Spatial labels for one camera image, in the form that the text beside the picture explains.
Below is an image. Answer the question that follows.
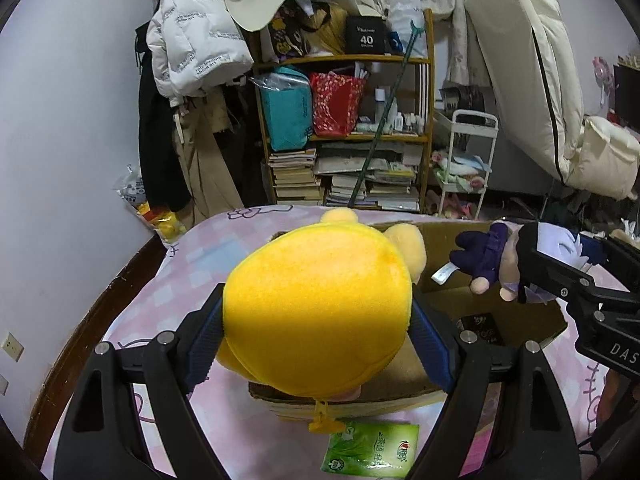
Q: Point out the wall outlet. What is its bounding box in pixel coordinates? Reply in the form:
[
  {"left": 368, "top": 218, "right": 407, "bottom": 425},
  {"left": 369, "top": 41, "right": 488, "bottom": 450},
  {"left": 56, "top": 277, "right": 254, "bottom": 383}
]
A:
[
  {"left": 1, "top": 333, "right": 24, "bottom": 362},
  {"left": 0, "top": 375, "right": 9, "bottom": 396}
]

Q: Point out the beige trench coat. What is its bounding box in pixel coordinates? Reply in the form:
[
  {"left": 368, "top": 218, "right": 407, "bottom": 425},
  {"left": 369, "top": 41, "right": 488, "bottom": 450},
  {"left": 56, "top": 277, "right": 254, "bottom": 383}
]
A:
[{"left": 174, "top": 89, "right": 243, "bottom": 230}]

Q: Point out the wall outlet lower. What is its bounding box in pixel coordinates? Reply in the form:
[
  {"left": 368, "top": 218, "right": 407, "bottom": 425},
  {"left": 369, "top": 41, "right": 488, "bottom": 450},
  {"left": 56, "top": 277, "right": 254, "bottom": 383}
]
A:
[{"left": 0, "top": 375, "right": 9, "bottom": 396}]

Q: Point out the wall outlet upper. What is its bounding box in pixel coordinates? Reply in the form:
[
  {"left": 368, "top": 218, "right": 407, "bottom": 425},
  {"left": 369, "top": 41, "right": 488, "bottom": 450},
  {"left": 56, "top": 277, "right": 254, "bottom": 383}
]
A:
[{"left": 1, "top": 333, "right": 24, "bottom": 362}]

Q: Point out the green tissue pack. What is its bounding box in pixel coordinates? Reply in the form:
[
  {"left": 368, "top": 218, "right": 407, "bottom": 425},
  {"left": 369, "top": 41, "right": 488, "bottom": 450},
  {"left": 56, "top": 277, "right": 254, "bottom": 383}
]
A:
[{"left": 320, "top": 420, "right": 420, "bottom": 479}]

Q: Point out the wooden bookshelf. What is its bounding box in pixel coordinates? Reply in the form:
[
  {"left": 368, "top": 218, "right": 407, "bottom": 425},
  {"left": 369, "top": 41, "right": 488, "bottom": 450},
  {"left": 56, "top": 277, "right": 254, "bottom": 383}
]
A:
[{"left": 252, "top": 11, "right": 435, "bottom": 214}]

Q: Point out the red patterned gift bag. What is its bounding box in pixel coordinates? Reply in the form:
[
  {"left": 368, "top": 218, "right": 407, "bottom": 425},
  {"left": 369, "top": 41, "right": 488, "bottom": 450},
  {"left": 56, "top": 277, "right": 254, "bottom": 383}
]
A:
[{"left": 310, "top": 73, "right": 367, "bottom": 139}]

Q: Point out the yellow plush toy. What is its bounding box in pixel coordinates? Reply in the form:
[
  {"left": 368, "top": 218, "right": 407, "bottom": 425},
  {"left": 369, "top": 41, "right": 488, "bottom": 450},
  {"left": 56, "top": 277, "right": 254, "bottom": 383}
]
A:
[{"left": 216, "top": 208, "right": 427, "bottom": 434}]

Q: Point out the open cardboard box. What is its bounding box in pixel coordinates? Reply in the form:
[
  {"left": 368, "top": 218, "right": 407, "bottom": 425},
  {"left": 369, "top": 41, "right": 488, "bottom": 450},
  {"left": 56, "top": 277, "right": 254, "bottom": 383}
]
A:
[{"left": 247, "top": 219, "right": 569, "bottom": 424}]

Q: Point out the green pole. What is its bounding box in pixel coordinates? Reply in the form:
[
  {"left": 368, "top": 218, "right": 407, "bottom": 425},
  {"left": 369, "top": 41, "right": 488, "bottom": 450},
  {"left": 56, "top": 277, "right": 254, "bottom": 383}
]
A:
[{"left": 347, "top": 21, "right": 425, "bottom": 209}]

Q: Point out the teal shopping bag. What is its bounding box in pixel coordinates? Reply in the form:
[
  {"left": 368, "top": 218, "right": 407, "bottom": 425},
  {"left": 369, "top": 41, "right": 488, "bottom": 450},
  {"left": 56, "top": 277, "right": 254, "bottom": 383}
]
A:
[{"left": 250, "top": 67, "right": 312, "bottom": 152}]

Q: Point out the black box marked 40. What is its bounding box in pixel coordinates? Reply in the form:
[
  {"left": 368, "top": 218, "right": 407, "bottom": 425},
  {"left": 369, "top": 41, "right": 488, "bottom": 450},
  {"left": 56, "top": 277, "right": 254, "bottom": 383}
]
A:
[{"left": 345, "top": 15, "right": 386, "bottom": 55}]

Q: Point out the cream folded mattress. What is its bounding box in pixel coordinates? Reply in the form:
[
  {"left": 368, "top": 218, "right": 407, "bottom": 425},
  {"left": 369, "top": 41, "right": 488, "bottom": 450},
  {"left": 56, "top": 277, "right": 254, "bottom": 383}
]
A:
[{"left": 465, "top": 0, "right": 639, "bottom": 200}]

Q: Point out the person's right hand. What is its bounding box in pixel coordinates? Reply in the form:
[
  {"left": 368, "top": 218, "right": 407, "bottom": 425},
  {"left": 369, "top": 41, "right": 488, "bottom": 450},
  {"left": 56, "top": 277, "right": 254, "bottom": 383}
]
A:
[{"left": 597, "top": 370, "right": 620, "bottom": 426}]

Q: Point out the white puffer jacket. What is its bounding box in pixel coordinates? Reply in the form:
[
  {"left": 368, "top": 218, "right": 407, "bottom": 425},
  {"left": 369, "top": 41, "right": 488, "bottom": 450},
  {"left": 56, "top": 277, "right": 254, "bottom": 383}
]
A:
[{"left": 146, "top": 0, "right": 254, "bottom": 107}]

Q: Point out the stack of books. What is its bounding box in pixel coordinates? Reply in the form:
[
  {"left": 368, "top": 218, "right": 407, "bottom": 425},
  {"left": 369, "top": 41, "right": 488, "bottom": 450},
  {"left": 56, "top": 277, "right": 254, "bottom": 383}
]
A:
[{"left": 267, "top": 148, "right": 326, "bottom": 206}]

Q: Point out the purple dressed plush doll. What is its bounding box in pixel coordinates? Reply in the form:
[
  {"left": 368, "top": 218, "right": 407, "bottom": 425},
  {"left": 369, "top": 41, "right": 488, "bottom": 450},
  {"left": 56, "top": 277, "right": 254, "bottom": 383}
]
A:
[{"left": 432, "top": 221, "right": 588, "bottom": 304}]

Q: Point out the white rolling cart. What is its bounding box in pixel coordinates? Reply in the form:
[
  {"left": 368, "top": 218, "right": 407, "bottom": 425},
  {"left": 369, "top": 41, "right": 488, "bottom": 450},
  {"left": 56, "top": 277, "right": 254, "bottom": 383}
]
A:
[{"left": 432, "top": 110, "right": 499, "bottom": 220}]

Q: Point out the plastic bag on floor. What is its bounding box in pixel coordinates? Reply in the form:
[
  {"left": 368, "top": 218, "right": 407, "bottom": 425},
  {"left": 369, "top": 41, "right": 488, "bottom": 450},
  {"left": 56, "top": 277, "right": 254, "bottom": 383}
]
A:
[{"left": 114, "top": 165, "right": 186, "bottom": 247}]

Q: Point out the black hanging coat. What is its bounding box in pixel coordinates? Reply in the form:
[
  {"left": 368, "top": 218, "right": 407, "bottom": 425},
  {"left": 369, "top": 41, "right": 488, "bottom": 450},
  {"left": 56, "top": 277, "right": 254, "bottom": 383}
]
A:
[{"left": 134, "top": 23, "right": 192, "bottom": 212}]

